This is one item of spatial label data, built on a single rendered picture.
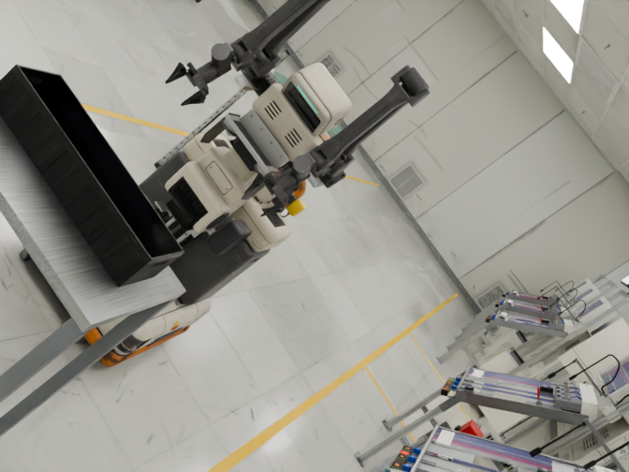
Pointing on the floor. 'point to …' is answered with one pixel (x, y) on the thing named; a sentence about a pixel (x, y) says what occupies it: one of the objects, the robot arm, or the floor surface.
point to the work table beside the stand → (66, 282)
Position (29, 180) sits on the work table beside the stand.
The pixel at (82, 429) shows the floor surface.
